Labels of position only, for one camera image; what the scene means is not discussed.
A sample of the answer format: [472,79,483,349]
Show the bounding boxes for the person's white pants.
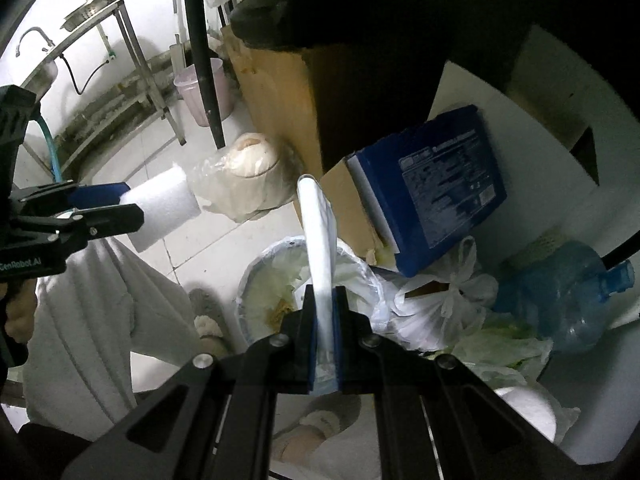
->
[22,237,382,480]

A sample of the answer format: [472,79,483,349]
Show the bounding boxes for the steel faucet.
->
[15,27,55,56]

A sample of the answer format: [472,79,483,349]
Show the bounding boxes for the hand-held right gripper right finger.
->
[333,286,586,480]

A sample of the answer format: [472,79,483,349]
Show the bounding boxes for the person's left hand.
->
[4,280,41,348]

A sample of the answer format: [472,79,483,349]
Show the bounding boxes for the steel sink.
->
[20,57,60,92]

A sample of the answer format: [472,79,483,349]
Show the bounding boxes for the white tied plastic bag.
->
[390,236,499,354]

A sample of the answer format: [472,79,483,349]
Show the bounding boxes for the white plastic wrapper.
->
[296,174,337,387]

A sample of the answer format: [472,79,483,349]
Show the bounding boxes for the pink plastic bin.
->
[174,57,237,129]

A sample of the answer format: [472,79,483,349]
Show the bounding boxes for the bin with clear plastic liner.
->
[235,235,392,357]

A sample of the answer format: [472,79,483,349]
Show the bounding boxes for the clear bag of cabbage leaves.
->
[450,310,554,392]

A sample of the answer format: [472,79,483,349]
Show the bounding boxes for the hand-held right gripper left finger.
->
[60,284,318,480]

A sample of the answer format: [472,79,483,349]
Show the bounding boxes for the white foam board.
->
[427,25,602,261]

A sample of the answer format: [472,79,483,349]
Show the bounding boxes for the large brown cardboard box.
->
[220,25,388,261]

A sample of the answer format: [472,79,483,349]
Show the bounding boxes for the white foam block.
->
[120,164,202,254]

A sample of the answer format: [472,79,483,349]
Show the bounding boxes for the blue water jug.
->
[492,240,637,357]

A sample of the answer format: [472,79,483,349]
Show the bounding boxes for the round pot in plastic bag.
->
[190,132,299,224]

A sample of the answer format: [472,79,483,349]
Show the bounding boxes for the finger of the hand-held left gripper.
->
[65,181,132,212]
[54,202,147,247]

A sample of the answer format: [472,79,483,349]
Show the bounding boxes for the green hose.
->
[32,117,64,184]

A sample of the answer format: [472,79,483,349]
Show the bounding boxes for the black drain hose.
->
[59,54,110,97]

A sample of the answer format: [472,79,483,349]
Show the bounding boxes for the steel sink stand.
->
[20,0,188,181]

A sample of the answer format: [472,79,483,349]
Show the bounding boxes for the grey fluffy slipper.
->
[189,287,232,357]
[272,394,362,462]

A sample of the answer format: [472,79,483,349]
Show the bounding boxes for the blue printed box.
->
[345,105,509,279]

